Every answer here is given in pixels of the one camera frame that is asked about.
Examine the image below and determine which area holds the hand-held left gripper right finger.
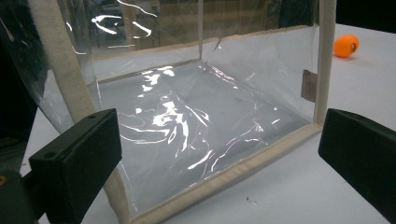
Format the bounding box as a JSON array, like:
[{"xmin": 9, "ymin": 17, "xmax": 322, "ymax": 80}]
[{"xmin": 318, "ymin": 107, "xmax": 396, "ymax": 224}]

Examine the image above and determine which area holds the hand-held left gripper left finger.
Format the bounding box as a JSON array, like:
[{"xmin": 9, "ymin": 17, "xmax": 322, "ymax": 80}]
[{"xmin": 28, "ymin": 107, "xmax": 123, "ymax": 224}]

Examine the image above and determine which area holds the clear plastic bag beige trim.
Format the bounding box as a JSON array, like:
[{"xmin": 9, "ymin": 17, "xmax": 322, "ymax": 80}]
[{"xmin": 0, "ymin": 0, "xmax": 338, "ymax": 224}]

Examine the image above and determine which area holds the orange table tennis ball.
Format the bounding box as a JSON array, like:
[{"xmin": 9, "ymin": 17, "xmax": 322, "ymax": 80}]
[{"xmin": 332, "ymin": 34, "xmax": 361, "ymax": 59}]

